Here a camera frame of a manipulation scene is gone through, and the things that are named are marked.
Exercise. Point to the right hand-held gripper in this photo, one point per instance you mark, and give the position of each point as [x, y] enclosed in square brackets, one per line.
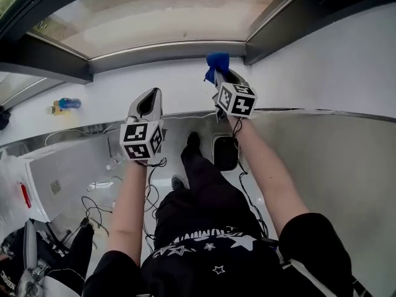
[241, 104]

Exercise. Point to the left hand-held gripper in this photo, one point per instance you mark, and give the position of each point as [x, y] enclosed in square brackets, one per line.
[136, 135]

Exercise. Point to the blue cloth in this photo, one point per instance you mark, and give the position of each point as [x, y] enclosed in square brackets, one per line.
[218, 60]

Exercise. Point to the large window glass pane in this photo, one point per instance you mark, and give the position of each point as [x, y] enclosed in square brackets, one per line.
[154, 17]

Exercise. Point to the narrow window glass pane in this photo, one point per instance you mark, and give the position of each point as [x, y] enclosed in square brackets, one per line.
[15, 88]

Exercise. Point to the person's right forearm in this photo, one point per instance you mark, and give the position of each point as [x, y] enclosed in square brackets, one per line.
[272, 184]

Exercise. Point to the person's left forearm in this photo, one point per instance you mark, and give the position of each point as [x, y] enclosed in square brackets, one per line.
[127, 209]

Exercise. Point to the white windowsill ledge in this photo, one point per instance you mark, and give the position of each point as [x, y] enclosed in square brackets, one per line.
[173, 85]

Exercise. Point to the person's right black shoe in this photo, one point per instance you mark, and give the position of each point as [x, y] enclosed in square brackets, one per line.
[193, 139]

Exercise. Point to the person's black shoe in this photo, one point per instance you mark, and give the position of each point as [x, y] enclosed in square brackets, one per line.
[178, 182]
[193, 139]

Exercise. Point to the clear plastic water bottle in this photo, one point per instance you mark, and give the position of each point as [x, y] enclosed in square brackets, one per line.
[114, 162]

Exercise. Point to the black rectangular bin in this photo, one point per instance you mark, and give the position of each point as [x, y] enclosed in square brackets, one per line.
[226, 153]

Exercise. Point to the person's left black shoe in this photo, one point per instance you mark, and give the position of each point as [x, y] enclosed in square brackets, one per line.
[178, 182]

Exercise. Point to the white standing appliance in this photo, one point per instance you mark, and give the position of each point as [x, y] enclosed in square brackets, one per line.
[71, 178]

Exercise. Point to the person's black trousers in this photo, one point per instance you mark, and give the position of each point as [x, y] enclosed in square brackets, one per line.
[210, 203]

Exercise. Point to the black bag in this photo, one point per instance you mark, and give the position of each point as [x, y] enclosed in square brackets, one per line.
[4, 117]

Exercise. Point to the black jacket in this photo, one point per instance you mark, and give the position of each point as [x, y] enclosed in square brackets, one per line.
[80, 252]

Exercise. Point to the translucent white plastic bag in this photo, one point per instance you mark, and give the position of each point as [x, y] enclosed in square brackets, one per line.
[10, 193]

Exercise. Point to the person's black star-print shirt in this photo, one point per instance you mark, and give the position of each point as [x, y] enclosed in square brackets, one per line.
[216, 274]

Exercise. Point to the dark window frame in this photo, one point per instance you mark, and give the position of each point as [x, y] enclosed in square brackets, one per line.
[46, 63]

